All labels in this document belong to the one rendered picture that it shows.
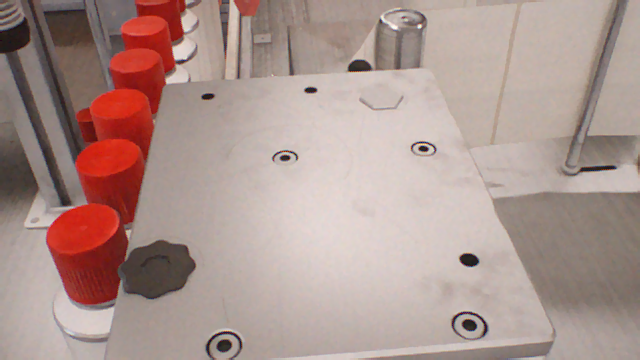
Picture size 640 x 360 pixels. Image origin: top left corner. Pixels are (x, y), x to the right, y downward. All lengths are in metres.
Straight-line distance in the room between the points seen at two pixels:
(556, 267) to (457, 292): 0.40
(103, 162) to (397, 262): 0.19
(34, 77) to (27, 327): 0.23
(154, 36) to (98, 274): 0.21
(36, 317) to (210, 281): 0.46
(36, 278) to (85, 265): 0.37
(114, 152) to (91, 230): 0.06
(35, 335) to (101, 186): 0.30
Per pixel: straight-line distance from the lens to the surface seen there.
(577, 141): 0.64
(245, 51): 0.86
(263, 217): 0.18
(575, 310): 0.53
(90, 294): 0.29
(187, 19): 0.56
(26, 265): 0.67
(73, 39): 1.09
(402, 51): 0.48
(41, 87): 0.62
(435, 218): 0.18
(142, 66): 0.40
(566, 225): 0.60
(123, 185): 0.31
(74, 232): 0.28
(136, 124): 0.36
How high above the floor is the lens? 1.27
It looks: 39 degrees down
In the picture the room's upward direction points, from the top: 1 degrees counter-clockwise
